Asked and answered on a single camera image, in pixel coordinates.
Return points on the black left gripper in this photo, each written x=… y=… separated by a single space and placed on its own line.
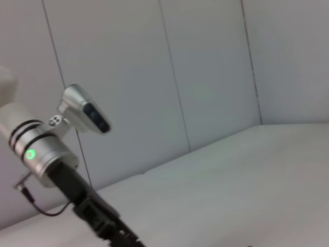
x=74 y=182

